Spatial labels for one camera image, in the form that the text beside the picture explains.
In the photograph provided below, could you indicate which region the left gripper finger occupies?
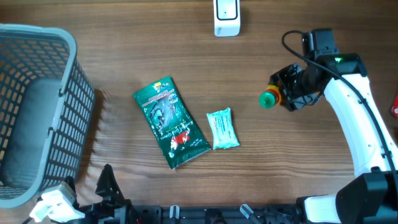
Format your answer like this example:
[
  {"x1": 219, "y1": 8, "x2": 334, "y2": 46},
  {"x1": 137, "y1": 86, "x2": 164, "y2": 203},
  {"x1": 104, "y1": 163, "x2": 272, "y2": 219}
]
[
  {"x1": 95, "y1": 164, "x2": 124, "y2": 202},
  {"x1": 64, "y1": 176, "x2": 76, "y2": 194}
]

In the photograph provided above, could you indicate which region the red sauce bottle green cap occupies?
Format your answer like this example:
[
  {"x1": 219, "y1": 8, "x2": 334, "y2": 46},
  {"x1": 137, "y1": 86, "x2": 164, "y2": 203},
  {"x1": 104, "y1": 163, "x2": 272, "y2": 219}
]
[{"x1": 259, "y1": 85, "x2": 282, "y2": 109}]

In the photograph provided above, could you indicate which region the green snack packet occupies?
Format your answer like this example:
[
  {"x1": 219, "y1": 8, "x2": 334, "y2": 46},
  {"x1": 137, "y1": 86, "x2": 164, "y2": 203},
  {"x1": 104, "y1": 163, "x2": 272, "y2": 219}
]
[{"x1": 133, "y1": 77, "x2": 211, "y2": 169}]

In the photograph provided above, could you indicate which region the teal wet wipes pack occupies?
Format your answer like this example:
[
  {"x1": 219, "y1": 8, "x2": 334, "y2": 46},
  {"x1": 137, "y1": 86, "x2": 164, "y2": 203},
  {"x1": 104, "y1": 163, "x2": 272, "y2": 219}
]
[{"x1": 206, "y1": 108, "x2": 240, "y2": 150}]

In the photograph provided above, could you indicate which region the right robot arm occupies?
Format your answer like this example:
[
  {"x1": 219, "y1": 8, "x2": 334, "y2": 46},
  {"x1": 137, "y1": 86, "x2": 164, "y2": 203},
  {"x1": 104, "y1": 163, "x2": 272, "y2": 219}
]
[{"x1": 269, "y1": 29, "x2": 397, "y2": 223}]

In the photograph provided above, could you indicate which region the white barcode scanner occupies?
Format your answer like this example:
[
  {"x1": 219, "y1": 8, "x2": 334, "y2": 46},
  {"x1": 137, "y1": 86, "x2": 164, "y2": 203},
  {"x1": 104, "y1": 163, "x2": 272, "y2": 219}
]
[{"x1": 213, "y1": 0, "x2": 241, "y2": 37}]

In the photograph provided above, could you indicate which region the grey plastic mesh basket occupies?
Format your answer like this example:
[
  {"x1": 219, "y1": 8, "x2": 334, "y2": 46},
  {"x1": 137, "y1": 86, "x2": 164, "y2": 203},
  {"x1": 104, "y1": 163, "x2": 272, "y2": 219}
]
[{"x1": 1, "y1": 24, "x2": 95, "y2": 208}]

